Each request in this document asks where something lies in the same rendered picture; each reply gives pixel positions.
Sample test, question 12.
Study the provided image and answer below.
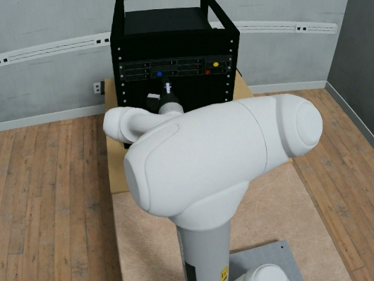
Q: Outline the tan flat board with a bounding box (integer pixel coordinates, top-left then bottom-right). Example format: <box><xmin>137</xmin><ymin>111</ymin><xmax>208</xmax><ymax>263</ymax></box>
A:
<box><xmin>104</xmin><ymin>70</ymin><xmax>254</xmax><ymax>194</ymax></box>

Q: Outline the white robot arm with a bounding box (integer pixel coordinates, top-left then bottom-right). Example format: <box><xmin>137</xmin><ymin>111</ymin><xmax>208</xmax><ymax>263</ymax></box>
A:
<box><xmin>103</xmin><ymin>94</ymin><xmax>322</xmax><ymax>281</ymax></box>

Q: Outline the black rack frame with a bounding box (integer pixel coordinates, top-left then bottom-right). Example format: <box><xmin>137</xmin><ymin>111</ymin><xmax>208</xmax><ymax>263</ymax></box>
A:
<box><xmin>110</xmin><ymin>0</ymin><xmax>240</xmax><ymax>114</ymax></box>

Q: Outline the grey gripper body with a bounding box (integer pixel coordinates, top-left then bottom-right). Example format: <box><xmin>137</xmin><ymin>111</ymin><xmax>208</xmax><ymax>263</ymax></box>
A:
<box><xmin>159</xmin><ymin>90</ymin><xmax>180</xmax><ymax>108</ymax></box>

